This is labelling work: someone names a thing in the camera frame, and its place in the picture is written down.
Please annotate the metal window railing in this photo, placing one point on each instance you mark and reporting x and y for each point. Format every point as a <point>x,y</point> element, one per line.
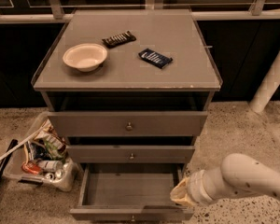
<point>140,6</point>

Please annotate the black striped snack bar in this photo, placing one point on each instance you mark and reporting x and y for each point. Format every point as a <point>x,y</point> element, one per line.
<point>120,39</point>

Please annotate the grey middle drawer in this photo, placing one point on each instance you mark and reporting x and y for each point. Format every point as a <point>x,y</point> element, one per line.
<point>130,154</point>

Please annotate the grey bottom drawer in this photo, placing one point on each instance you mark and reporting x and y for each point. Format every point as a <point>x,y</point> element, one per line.
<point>129,192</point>

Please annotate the white drink can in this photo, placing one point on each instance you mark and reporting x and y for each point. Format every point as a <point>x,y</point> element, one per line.
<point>50,166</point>

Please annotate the grey drawer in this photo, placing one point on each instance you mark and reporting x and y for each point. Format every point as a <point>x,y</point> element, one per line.
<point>129,192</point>
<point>128,123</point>
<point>130,154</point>

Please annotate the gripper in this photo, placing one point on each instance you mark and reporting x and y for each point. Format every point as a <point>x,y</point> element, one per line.
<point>193,186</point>

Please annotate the clear plastic trash bin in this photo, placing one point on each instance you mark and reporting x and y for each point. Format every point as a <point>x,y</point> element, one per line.
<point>42,158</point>

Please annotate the blue snack packet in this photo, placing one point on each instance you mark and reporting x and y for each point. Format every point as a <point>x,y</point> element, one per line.
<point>154,58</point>

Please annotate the white paper bowl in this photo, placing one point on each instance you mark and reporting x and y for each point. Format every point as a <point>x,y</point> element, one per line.
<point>85,57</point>

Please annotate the green snack bag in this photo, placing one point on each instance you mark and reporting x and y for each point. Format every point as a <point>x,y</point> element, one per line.
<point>55,147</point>

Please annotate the grey drawer cabinet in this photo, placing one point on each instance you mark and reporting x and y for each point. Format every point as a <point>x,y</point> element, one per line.
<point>125,82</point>

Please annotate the white diagonal post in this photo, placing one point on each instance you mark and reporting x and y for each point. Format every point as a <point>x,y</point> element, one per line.
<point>267,87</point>

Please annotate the grey top drawer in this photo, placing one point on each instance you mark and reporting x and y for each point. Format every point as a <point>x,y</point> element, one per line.
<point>128,123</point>

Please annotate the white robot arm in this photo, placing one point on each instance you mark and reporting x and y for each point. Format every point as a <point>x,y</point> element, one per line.
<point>238,176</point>

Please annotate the white stick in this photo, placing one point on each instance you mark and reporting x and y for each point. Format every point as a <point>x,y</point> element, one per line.
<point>29,137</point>

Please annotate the red snack packet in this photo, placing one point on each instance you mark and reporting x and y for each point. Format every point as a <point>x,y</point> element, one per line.
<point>31,168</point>

